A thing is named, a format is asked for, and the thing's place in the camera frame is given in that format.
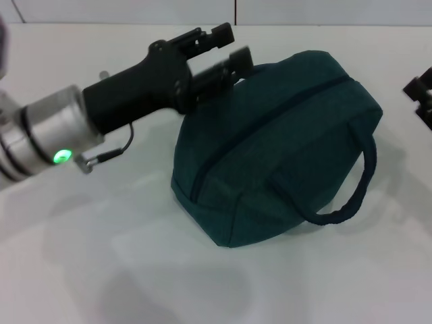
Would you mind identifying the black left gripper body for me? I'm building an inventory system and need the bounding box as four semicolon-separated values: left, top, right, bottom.
82;40;197;135

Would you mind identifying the dark teal insulated bag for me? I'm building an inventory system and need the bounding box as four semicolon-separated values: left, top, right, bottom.
170;49;384;250

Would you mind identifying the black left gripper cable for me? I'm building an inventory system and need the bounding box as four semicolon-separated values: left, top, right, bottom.
76;123;136;175

